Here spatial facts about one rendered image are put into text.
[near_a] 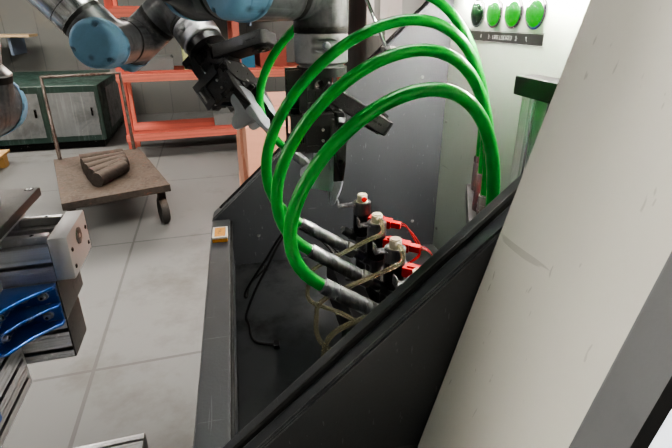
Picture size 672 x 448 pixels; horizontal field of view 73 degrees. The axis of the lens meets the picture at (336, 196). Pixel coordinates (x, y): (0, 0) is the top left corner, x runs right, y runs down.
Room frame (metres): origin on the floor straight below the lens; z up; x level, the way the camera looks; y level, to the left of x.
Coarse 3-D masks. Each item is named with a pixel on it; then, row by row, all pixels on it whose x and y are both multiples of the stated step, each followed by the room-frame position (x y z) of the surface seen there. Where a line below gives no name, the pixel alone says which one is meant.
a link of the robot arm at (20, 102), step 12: (0, 48) 0.92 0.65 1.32; (0, 60) 0.91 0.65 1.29; (0, 72) 0.89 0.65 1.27; (0, 84) 0.88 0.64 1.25; (12, 84) 0.92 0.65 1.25; (0, 96) 0.88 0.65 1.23; (12, 96) 0.91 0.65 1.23; (24, 96) 0.96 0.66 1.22; (0, 108) 0.88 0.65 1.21; (12, 108) 0.91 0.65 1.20; (24, 108) 0.95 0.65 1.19; (0, 120) 0.87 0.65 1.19; (12, 120) 0.91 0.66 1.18; (0, 132) 0.88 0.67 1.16
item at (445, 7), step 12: (432, 0) 0.73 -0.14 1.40; (444, 0) 0.73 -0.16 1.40; (444, 12) 0.73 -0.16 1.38; (456, 12) 0.72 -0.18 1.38; (456, 24) 0.72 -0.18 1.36; (288, 36) 0.77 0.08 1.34; (468, 36) 0.72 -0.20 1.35; (276, 48) 0.77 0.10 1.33; (480, 60) 0.72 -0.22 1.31; (264, 72) 0.77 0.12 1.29; (264, 84) 0.78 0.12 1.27; (264, 108) 0.78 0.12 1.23; (276, 144) 0.77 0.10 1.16
